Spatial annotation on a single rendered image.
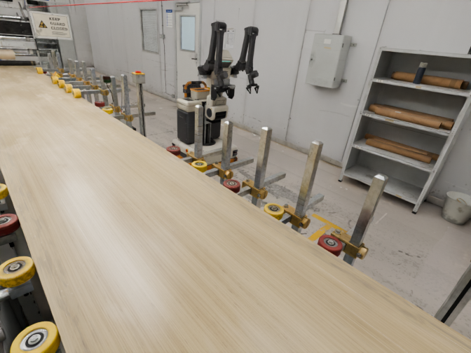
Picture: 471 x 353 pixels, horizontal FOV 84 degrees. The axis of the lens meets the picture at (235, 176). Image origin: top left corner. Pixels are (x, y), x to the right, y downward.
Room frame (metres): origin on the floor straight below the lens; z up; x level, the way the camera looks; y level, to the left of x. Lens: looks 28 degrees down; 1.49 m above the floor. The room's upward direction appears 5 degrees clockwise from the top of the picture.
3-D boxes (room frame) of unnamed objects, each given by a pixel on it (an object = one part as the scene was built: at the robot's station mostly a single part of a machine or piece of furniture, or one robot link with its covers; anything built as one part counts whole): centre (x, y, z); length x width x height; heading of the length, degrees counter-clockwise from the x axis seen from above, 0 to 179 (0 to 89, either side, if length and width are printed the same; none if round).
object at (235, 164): (1.37, 0.06, 0.83); 0.43 x 0.03 x 0.04; 136
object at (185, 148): (3.21, 0.44, 0.16); 0.67 x 0.64 x 0.25; 45
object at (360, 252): (0.80, -0.46, 0.83); 0.14 x 0.06 x 0.05; 46
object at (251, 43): (3.03, -0.04, 1.40); 0.11 x 0.06 x 0.43; 135
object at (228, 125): (1.30, 0.06, 0.88); 0.04 x 0.04 x 0.48; 46
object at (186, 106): (3.27, 0.51, 0.59); 0.55 x 0.34 x 0.83; 135
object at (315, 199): (1.02, -0.30, 0.81); 0.43 x 0.03 x 0.04; 136
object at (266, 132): (1.13, -0.12, 0.92); 0.04 x 0.04 x 0.48; 46
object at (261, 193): (1.14, -0.10, 0.83); 0.14 x 0.06 x 0.05; 46
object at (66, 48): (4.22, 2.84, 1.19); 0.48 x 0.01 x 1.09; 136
